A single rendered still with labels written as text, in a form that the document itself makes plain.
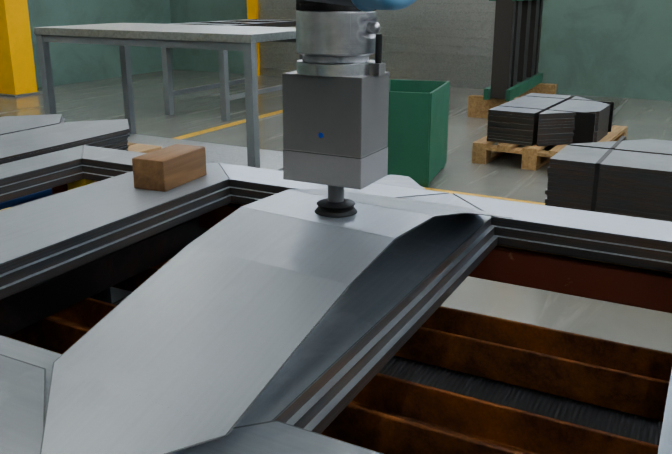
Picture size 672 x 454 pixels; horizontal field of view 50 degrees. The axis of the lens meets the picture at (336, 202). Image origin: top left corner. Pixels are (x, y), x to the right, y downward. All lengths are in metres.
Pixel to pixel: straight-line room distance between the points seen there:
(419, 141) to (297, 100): 3.70
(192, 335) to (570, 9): 8.37
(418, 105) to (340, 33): 3.69
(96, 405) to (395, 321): 0.30
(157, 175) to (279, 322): 0.62
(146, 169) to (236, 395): 0.68
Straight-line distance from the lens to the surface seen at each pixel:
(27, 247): 0.96
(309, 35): 0.67
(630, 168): 3.17
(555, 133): 5.14
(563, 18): 8.84
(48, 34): 4.49
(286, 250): 0.66
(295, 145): 0.70
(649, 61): 8.73
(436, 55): 9.25
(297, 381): 0.60
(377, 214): 0.72
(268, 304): 0.60
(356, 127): 0.66
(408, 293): 0.76
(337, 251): 0.64
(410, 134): 4.38
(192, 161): 1.21
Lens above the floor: 1.15
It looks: 16 degrees down
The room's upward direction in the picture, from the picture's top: straight up
